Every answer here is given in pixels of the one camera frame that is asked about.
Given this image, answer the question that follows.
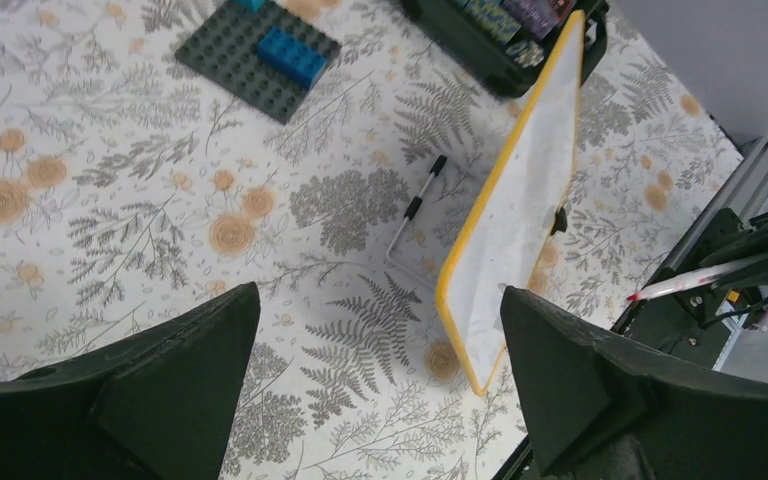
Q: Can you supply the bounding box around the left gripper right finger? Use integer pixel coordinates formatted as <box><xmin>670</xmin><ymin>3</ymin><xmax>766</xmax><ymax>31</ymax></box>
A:
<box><xmin>500</xmin><ymin>286</ymin><xmax>768</xmax><ymax>479</ymax></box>

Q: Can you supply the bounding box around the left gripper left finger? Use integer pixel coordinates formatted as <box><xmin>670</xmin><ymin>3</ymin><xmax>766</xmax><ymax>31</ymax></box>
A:
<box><xmin>0</xmin><ymin>283</ymin><xmax>260</xmax><ymax>479</ymax></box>

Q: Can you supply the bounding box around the white marker pen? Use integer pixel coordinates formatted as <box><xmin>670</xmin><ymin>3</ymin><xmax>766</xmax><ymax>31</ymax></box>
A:
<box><xmin>625</xmin><ymin>254</ymin><xmax>768</xmax><ymax>305</ymax></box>

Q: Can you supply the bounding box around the yellow framed whiteboard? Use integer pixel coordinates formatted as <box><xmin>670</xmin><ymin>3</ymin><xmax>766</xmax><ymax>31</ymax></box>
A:
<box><xmin>435</xmin><ymin>10</ymin><xmax>587</xmax><ymax>396</ymax></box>

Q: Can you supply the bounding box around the floral tablecloth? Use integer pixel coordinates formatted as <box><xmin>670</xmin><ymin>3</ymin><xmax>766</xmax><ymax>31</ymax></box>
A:
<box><xmin>0</xmin><ymin>0</ymin><xmax>746</xmax><ymax>480</ymax></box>

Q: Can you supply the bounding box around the black poker chip case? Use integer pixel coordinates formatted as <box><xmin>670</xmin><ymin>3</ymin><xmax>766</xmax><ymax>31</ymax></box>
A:
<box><xmin>399</xmin><ymin>0</ymin><xmax>609</xmax><ymax>98</ymax></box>

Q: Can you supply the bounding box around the purple poker chip stack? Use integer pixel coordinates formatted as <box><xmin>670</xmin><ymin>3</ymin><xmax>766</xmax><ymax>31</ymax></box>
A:
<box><xmin>501</xmin><ymin>0</ymin><xmax>572</xmax><ymax>40</ymax></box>

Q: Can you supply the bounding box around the grey lego baseplate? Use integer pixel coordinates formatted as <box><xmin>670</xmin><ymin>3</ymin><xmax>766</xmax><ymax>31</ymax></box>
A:
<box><xmin>175</xmin><ymin>1</ymin><xmax>342</xmax><ymax>124</ymax></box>

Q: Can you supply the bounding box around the green poker chip stack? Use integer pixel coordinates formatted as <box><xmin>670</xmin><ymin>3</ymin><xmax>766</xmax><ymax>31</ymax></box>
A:
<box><xmin>465</xmin><ymin>0</ymin><xmax>521</xmax><ymax>44</ymax></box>

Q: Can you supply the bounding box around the light blue lego brick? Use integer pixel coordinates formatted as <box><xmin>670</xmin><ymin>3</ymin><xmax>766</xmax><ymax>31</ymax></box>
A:
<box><xmin>234</xmin><ymin>0</ymin><xmax>266</xmax><ymax>13</ymax></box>

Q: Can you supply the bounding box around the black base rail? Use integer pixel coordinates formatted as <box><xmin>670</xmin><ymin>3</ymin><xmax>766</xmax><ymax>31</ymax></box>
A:
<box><xmin>498</xmin><ymin>209</ymin><xmax>768</xmax><ymax>479</ymax></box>

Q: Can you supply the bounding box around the wire whiteboard stand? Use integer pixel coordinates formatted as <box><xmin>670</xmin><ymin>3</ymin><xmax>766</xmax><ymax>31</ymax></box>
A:
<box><xmin>385</xmin><ymin>155</ymin><xmax>448</xmax><ymax>289</ymax></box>

